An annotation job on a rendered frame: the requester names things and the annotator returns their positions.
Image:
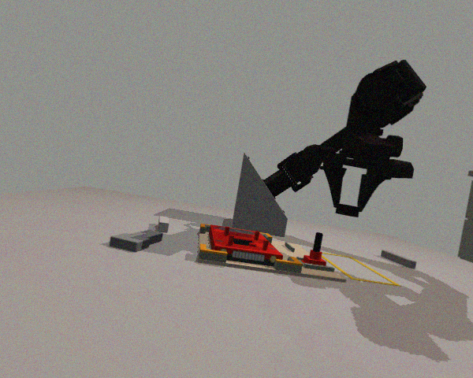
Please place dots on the black and grey wheel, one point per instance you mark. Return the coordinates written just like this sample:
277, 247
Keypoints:
352, 211

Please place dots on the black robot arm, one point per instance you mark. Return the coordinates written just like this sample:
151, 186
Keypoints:
384, 96

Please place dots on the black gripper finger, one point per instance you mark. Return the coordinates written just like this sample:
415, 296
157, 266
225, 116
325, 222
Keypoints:
369, 183
334, 176

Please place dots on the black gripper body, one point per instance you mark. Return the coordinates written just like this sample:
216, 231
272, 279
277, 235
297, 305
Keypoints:
394, 168

